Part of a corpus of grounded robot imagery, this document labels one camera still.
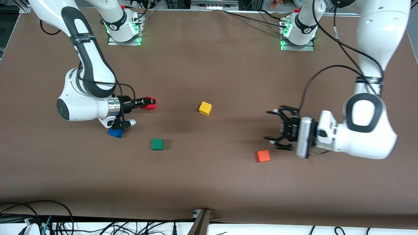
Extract black looped cable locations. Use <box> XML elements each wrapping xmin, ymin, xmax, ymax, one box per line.
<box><xmin>0</xmin><ymin>200</ymin><xmax>75</xmax><ymax>235</ymax></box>

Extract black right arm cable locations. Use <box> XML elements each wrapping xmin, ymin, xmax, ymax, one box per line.
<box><xmin>40</xmin><ymin>20</ymin><xmax>136</xmax><ymax>102</ymax></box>

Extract long black table cable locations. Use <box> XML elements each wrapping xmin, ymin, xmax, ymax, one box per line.
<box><xmin>224</xmin><ymin>10</ymin><xmax>288</xmax><ymax>28</ymax></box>

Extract grey power strip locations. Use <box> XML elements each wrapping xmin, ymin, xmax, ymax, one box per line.
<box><xmin>190</xmin><ymin>0</ymin><xmax>239</xmax><ymax>11</ymax></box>

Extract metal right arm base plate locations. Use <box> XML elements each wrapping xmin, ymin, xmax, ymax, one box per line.
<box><xmin>107</xmin><ymin>34</ymin><xmax>143</xmax><ymax>46</ymax></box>

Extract teal cable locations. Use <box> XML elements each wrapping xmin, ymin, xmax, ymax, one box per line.
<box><xmin>42</xmin><ymin>215</ymin><xmax>53</xmax><ymax>235</ymax></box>

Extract orange wooden block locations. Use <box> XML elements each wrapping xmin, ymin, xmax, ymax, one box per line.
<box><xmin>256</xmin><ymin>149</ymin><xmax>271</xmax><ymax>163</ymax></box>

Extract grey metal post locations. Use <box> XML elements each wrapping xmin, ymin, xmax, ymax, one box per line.
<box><xmin>187</xmin><ymin>209</ymin><xmax>211</xmax><ymax>235</ymax></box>

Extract red wooden block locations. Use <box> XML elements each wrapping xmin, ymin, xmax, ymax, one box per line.
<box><xmin>141</xmin><ymin>96</ymin><xmax>157</xmax><ymax>111</ymax></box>

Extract brown table cover sheet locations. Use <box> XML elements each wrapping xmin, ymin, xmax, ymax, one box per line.
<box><xmin>0</xmin><ymin>7</ymin><xmax>418</xmax><ymax>229</ymax></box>

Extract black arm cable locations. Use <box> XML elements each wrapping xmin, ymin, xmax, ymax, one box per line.
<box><xmin>298</xmin><ymin>0</ymin><xmax>384</xmax><ymax>111</ymax></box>
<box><xmin>40</xmin><ymin>20</ymin><xmax>136</xmax><ymax>102</ymax></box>

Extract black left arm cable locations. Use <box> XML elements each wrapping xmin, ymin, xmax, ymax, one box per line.
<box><xmin>298</xmin><ymin>0</ymin><xmax>384</xmax><ymax>111</ymax></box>

